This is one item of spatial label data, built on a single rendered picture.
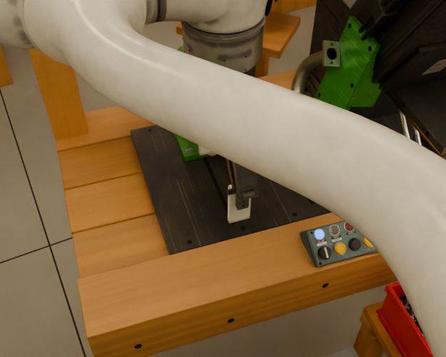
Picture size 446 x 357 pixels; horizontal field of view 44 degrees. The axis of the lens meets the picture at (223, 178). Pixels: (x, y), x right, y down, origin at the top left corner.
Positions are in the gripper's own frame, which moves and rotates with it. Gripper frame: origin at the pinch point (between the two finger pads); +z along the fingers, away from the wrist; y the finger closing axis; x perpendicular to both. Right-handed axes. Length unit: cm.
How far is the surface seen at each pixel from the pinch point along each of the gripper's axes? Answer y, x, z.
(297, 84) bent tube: -43, 32, 22
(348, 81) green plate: -31, 38, 14
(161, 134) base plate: -57, 2, 41
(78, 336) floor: -58, -37, 131
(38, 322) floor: -68, -50, 131
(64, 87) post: -66, -20, 27
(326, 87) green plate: -37, 37, 20
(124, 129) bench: -64, -7, 43
